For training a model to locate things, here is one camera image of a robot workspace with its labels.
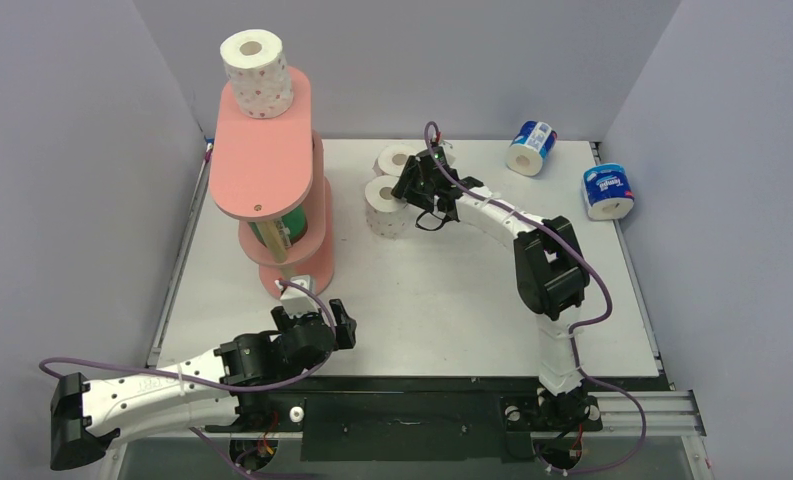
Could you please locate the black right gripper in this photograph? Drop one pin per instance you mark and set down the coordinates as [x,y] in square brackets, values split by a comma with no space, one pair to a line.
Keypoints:
[415,183]

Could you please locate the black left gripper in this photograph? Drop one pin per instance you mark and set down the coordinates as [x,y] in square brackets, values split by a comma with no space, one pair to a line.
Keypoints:
[344,325]

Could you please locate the white dotted toilet roll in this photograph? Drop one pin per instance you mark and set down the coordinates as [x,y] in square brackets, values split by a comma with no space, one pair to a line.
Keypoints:
[256,68]
[386,215]
[392,159]

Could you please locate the green brown roll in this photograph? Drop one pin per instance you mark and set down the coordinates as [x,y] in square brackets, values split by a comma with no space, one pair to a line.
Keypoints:
[286,230]

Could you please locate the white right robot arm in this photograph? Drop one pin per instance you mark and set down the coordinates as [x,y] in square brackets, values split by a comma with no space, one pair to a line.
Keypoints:
[550,281]

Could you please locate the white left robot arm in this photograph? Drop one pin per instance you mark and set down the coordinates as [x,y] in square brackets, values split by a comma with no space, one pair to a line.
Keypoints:
[225,388]

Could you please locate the pink three-tier wooden shelf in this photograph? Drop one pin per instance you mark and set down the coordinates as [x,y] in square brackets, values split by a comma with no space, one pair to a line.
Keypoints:
[262,169]

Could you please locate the blue white packaged roll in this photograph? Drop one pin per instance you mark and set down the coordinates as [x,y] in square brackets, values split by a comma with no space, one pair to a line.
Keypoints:
[529,149]

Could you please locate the blue Tempo packaged roll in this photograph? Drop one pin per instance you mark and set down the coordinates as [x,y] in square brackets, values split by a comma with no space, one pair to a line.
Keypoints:
[607,193]

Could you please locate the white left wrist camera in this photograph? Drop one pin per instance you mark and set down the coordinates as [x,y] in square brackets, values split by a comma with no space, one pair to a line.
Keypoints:
[295,296]

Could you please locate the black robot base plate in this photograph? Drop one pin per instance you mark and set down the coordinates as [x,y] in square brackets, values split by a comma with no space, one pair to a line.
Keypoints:
[361,418]

